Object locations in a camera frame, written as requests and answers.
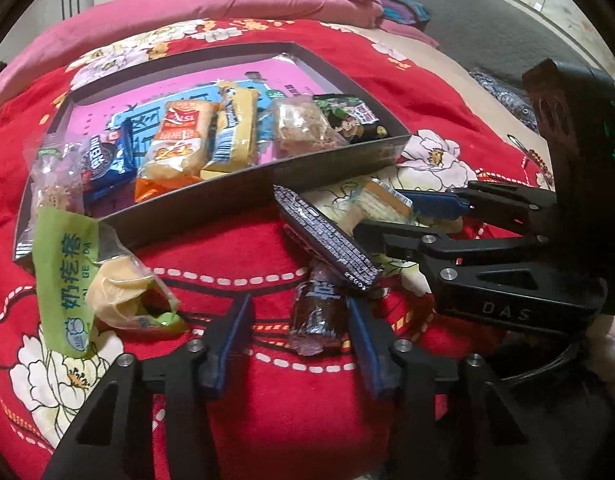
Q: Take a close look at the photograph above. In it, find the dark candy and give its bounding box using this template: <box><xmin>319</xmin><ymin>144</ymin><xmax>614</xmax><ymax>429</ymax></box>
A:
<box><xmin>288</xmin><ymin>265</ymin><xmax>353</xmax><ymax>356</ymax></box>

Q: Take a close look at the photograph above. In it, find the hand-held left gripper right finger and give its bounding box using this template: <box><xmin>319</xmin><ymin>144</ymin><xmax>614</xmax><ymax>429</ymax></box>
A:
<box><xmin>345</xmin><ymin>297</ymin><xmax>533</xmax><ymax>480</ymax></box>

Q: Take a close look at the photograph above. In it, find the red beaded string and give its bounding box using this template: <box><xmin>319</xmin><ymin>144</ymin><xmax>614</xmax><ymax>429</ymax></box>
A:
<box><xmin>507</xmin><ymin>132</ymin><xmax>555</xmax><ymax>191</ymax></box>

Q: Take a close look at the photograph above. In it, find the red floral blanket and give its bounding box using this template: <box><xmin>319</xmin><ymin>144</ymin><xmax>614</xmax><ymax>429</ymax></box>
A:
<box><xmin>0</xmin><ymin>17</ymin><xmax>558</xmax><ymax>480</ymax></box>

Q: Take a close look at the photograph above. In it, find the grey patterned cloth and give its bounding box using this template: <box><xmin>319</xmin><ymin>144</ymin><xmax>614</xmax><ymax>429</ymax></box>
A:
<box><xmin>470</xmin><ymin>70</ymin><xmax>543</xmax><ymax>136</ymax></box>

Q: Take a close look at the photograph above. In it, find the green milk candy packet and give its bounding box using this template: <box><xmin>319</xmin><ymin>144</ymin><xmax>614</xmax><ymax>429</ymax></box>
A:
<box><xmin>32</xmin><ymin>205</ymin><xmax>188</xmax><ymax>361</ymax></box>

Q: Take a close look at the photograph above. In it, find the clear brown crumbly cake packet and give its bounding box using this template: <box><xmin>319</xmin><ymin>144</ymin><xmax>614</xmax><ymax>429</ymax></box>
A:
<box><xmin>270</xmin><ymin>95</ymin><xmax>351</xmax><ymax>161</ymax></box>

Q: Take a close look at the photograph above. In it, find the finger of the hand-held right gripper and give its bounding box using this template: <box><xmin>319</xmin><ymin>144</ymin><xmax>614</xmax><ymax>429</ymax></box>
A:
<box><xmin>352</xmin><ymin>219</ymin><xmax>608</xmax><ymax>333</ymax></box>
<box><xmin>392</xmin><ymin>180</ymin><xmax>558</xmax><ymax>233</ymax></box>

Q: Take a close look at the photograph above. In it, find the pink quilt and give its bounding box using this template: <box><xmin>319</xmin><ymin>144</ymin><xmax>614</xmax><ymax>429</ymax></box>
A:
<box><xmin>0</xmin><ymin>0</ymin><xmax>383</xmax><ymax>116</ymax></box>

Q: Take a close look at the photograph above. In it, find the blue cookie packet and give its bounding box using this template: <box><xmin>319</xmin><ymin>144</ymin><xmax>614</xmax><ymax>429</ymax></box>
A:
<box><xmin>80</xmin><ymin>120</ymin><xmax>138</xmax><ymax>206</ymax></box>

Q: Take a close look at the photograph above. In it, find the clear pale cake packet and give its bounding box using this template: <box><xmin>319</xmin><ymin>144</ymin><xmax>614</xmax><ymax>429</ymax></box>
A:
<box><xmin>332</xmin><ymin>177</ymin><xmax>423</xmax><ymax>233</ymax></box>

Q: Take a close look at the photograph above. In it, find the orange bread packet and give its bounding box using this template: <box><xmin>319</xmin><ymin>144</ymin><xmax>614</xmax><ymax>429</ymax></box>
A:
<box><xmin>135</xmin><ymin>100</ymin><xmax>223</xmax><ymax>203</ymax></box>

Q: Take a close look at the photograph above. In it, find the person's right forearm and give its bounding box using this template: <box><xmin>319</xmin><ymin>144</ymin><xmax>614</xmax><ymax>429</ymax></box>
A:
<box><xmin>592</xmin><ymin>317</ymin><xmax>615</xmax><ymax>378</ymax></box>

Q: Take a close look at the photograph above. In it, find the beige bed sheet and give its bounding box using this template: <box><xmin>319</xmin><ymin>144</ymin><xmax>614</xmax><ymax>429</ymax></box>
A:
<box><xmin>357</xmin><ymin>25</ymin><xmax>543</xmax><ymax>151</ymax></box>

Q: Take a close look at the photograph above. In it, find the grey box with pink lining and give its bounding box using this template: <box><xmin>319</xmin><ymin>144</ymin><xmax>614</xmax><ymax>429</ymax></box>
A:
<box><xmin>12</xmin><ymin>40</ymin><xmax>412</xmax><ymax>273</ymax></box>

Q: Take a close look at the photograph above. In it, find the dark green snack packet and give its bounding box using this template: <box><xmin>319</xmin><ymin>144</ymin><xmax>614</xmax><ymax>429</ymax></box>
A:
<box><xmin>312</xmin><ymin>92</ymin><xmax>388</xmax><ymax>146</ymax></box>

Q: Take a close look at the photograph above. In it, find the yellow wafer packet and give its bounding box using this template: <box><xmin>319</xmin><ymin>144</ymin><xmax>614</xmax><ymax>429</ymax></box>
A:
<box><xmin>200</xmin><ymin>82</ymin><xmax>261</xmax><ymax>181</ymax></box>

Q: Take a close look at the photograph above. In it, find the colourful cloth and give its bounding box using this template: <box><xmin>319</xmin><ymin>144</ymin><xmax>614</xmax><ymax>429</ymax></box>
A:
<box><xmin>377</xmin><ymin>0</ymin><xmax>433</xmax><ymax>36</ymax></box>

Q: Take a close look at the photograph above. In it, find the clear nut snack packet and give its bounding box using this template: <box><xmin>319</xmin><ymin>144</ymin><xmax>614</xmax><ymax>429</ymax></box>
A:
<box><xmin>25</xmin><ymin>142</ymin><xmax>88</xmax><ymax>221</ymax></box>

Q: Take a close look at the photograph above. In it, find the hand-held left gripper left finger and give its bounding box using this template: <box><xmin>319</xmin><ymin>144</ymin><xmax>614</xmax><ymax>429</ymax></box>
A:
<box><xmin>40</xmin><ymin>292</ymin><xmax>256</xmax><ymax>480</ymax></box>

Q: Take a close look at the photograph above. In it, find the dark chocolate bar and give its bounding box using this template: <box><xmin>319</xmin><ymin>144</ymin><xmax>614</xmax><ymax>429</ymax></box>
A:
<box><xmin>272</xmin><ymin>184</ymin><xmax>384</xmax><ymax>291</ymax></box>

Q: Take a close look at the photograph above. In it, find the white wardrobe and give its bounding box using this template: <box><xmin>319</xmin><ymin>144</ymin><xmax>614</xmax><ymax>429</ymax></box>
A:
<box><xmin>457</xmin><ymin>0</ymin><xmax>615</xmax><ymax>81</ymax></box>

